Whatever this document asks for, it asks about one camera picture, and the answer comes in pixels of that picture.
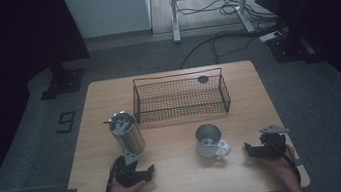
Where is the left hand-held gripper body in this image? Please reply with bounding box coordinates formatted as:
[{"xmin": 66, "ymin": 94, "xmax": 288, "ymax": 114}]
[{"xmin": 111, "ymin": 146, "xmax": 149, "ymax": 189}]

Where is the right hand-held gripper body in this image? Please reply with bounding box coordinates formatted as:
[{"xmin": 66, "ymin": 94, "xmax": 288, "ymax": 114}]
[{"xmin": 253, "ymin": 122, "xmax": 294, "ymax": 161}]

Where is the stainless steel tumbler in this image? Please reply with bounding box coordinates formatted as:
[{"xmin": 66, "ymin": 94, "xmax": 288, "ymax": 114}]
[{"xmin": 105, "ymin": 107, "xmax": 147, "ymax": 159}]

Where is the dark wire mesh basket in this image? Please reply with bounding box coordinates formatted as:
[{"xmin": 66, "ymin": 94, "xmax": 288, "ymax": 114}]
[{"xmin": 128, "ymin": 65, "xmax": 233, "ymax": 126}]

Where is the person's right hand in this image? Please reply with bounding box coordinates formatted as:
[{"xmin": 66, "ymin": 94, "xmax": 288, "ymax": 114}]
[{"xmin": 260, "ymin": 143, "xmax": 301, "ymax": 188}]

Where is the black stand base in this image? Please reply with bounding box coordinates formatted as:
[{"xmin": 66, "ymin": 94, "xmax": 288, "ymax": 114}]
[
  {"xmin": 35, "ymin": 61, "xmax": 90, "ymax": 102},
  {"xmin": 265, "ymin": 28, "xmax": 324, "ymax": 70}
]

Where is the white power strip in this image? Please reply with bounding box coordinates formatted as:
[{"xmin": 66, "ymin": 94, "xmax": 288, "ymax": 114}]
[{"xmin": 258, "ymin": 29, "xmax": 284, "ymax": 44}]

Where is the black curtain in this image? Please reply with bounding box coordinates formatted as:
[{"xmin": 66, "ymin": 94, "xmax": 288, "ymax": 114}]
[
  {"xmin": 0, "ymin": 0, "xmax": 110, "ymax": 192},
  {"xmin": 254, "ymin": 0, "xmax": 341, "ymax": 133}
]

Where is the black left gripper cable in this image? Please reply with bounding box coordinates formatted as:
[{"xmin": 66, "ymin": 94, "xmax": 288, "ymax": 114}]
[{"xmin": 94, "ymin": 155, "xmax": 128, "ymax": 192}]

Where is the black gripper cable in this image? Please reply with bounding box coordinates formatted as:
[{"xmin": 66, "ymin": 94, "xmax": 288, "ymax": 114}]
[
  {"xmin": 275, "ymin": 140, "xmax": 303, "ymax": 187},
  {"xmin": 94, "ymin": 155, "xmax": 128, "ymax": 192}
]

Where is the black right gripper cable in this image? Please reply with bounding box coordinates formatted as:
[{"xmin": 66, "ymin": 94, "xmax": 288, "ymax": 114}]
[{"xmin": 275, "ymin": 140, "xmax": 303, "ymax": 187}]

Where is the tangle of floor cables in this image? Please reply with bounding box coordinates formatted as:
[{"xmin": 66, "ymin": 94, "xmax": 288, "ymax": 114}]
[{"xmin": 171, "ymin": 0, "xmax": 290, "ymax": 70}]

